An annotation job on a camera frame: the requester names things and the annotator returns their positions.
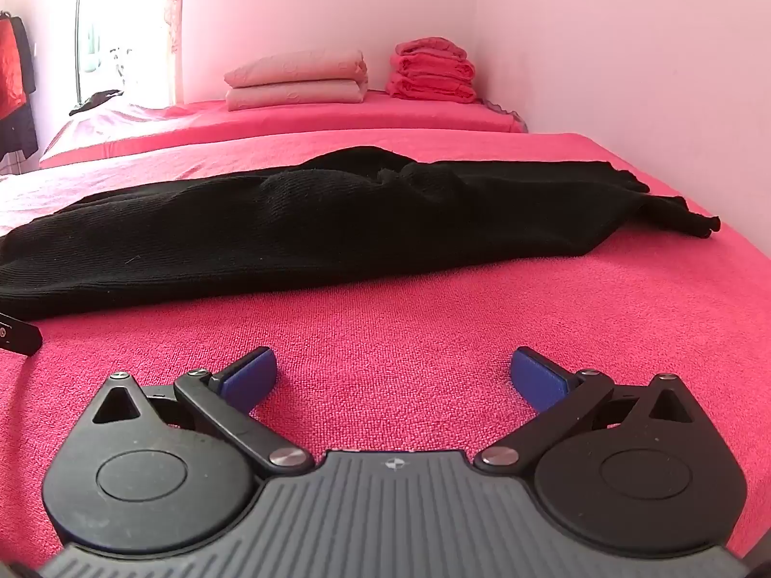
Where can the hanging black garment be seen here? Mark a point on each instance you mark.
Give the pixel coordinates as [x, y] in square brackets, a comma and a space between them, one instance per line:
[24, 132]

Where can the patterned pink curtain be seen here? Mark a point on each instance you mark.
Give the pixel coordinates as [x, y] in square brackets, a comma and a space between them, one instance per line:
[174, 0]

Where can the stack of folded red blankets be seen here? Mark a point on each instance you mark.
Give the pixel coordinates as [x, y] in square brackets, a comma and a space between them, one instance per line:
[430, 72]

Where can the bright window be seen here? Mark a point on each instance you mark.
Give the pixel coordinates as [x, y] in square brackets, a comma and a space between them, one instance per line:
[126, 18]

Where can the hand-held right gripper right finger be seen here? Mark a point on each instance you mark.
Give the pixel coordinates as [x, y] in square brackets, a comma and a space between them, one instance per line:
[539, 380]

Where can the red terry bed cover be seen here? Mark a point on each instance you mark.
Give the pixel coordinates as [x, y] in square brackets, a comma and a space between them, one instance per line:
[385, 325]

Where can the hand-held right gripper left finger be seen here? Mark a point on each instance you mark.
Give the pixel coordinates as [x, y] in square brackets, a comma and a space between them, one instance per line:
[250, 374]

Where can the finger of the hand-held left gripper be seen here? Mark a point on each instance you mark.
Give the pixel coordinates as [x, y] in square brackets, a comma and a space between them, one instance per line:
[18, 334]

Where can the small black cloth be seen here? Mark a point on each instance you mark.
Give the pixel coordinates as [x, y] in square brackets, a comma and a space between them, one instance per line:
[96, 99]

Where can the hanging red garment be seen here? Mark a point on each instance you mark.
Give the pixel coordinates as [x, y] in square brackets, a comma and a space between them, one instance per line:
[11, 72]

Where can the pink bed sheet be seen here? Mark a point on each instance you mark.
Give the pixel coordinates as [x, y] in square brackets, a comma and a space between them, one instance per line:
[313, 117]

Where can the black knit pants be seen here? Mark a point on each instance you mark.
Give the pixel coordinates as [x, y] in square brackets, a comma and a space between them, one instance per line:
[271, 235]

